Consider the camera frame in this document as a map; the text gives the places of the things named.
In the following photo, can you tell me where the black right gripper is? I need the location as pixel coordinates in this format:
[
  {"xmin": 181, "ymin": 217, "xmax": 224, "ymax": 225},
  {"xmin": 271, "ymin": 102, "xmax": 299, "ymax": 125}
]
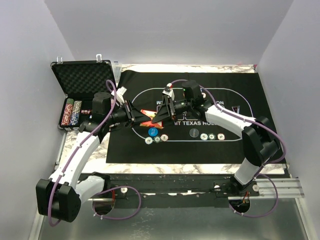
[{"xmin": 152, "ymin": 95, "xmax": 194, "ymax": 129}]

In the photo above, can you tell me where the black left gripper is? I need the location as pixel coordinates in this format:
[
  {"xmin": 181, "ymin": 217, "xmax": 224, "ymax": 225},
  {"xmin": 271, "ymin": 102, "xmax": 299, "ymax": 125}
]
[{"xmin": 106, "ymin": 99, "xmax": 151, "ymax": 128}]

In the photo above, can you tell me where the red playing card box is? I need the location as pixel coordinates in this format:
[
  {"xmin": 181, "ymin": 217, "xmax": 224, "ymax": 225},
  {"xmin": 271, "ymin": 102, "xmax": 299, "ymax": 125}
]
[{"xmin": 139, "ymin": 109, "xmax": 165, "ymax": 129}]

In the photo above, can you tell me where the blue small blind button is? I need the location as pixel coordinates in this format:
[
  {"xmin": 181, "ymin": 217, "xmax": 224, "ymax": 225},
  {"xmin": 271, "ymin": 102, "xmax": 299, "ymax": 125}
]
[{"xmin": 148, "ymin": 127, "xmax": 159, "ymax": 137}]

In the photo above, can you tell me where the green white poker chip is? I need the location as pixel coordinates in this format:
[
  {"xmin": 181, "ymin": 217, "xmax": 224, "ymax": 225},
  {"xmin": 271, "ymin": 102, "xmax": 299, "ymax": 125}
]
[
  {"xmin": 208, "ymin": 133, "xmax": 216, "ymax": 140},
  {"xmin": 153, "ymin": 136, "xmax": 161, "ymax": 143}
]

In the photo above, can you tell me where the black dealer button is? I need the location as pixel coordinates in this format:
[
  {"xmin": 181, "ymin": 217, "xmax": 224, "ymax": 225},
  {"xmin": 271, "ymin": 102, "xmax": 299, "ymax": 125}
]
[{"xmin": 189, "ymin": 128, "xmax": 200, "ymax": 138}]

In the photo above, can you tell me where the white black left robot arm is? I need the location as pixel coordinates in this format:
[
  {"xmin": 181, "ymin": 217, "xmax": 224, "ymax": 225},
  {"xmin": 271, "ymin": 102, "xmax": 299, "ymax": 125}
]
[{"xmin": 35, "ymin": 92, "xmax": 150, "ymax": 223}]

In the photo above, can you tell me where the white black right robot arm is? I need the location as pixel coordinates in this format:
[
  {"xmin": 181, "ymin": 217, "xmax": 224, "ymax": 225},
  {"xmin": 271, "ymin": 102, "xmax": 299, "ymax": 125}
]
[{"xmin": 152, "ymin": 79, "xmax": 282, "ymax": 196}]

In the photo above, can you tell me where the black poker table mat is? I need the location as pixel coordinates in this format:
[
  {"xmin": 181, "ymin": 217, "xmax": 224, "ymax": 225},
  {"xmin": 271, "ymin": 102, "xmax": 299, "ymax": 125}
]
[{"xmin": 106, "ymin": 70, "xmax": 272, "ymax": 164}]

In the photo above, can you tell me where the red dice row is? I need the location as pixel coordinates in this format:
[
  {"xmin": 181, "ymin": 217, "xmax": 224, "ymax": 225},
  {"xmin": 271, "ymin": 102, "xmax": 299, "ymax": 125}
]
[{"xmin": 80, "ymin": 109, "xmax": 92, "ymax": 115}]

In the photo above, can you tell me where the blue white chip stack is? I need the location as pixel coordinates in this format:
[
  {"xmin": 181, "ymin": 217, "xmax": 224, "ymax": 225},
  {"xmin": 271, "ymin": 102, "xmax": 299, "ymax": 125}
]
[{"xmin": 69, "ymin": 100, "xmax": 82, "ymax": 126}]

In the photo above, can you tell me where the black aluminium chip case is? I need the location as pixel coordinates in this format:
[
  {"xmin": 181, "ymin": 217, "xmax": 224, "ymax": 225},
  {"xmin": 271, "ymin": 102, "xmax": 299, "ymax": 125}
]
[{"xmin": 50, "ymin": 56, "xmax": 116, "ymax": 131}]

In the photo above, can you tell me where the green chip stack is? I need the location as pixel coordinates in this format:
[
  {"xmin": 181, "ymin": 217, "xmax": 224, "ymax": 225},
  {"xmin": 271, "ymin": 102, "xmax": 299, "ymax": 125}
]
[{"xmin": 66, "ymin": 98, "xmax": 74, "ymax": 105}]

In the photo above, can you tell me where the red white chip stack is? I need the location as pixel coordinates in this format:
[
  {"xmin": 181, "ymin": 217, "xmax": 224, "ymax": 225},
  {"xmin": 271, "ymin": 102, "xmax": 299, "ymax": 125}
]
[{"xmin": 61, "ymin": 103, "xmax": 73, "ymax": 126}]

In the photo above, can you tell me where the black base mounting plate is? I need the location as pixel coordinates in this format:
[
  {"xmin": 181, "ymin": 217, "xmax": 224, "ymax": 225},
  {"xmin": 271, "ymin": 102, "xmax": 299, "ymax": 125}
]
[{"xmin": 95, "ymin": 172, "xmax": 259, "ymax": 209}]

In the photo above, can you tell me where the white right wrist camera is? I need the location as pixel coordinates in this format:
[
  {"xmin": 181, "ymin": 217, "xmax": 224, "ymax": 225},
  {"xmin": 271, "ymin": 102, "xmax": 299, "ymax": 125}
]
[{"xmin": 162, "ymin": 83, "xmax": 175, "ymax": 100}]

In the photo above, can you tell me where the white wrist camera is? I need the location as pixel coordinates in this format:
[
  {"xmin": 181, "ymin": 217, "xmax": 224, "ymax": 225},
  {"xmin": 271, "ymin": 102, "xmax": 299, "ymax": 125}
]
[
  {"xmin": 162, "ymin": 83, "xmax": 175, "ymax": 100},
  {"xmin": 116, "ymin": 86, "xmax": 127, "ymax": 104}
]

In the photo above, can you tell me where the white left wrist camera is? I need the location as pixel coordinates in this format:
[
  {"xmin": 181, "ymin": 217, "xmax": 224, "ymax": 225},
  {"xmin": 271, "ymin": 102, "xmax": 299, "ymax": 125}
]
[{"xmin": 116, "ymin": 86, "xmax": 127, "ymax": 104}]

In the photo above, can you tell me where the aluminium extrusion rail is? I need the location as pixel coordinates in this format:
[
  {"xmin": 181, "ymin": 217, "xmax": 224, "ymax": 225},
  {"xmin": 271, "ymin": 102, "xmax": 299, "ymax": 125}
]
[{"xmin": 38, "ymin": 177, "xmax": 305, "ymax": 202}]

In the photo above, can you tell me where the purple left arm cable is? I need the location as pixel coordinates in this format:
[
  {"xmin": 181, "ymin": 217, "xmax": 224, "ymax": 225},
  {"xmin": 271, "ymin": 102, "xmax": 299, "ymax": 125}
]
[{"xmin": 47, "ymin": 79, "xmax": 143, "ymax": 227}]

